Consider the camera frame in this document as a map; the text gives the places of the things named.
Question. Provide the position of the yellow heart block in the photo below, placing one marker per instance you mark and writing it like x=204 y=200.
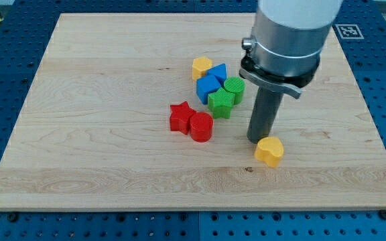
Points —
x=270 y=151

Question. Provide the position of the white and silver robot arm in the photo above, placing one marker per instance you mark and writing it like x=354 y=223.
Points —
x=282 y=53

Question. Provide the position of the red cylinder block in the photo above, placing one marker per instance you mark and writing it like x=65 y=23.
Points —
x=201 y=126

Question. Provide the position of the red star block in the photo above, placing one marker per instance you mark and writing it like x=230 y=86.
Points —
x=180 y=117

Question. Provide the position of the green star block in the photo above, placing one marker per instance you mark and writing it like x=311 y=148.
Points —
x=220 y=103

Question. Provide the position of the blue cube block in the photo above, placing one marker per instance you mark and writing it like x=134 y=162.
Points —
x=206 y=85

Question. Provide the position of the green cylinder block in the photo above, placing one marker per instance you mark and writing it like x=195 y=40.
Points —
x=235 y=85

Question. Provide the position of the blue triangle block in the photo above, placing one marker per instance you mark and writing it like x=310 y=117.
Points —
x=219 y=72

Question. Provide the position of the yellow hexagon block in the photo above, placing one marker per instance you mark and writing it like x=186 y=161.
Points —
x=200 y=66

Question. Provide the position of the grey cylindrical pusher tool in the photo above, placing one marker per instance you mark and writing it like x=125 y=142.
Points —
x=264 y=112

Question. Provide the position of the light wooden board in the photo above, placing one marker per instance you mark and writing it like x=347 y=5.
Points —
x=93 y=133

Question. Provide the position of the white fiducial marker tag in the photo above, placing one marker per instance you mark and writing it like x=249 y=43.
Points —
x=349 y=31

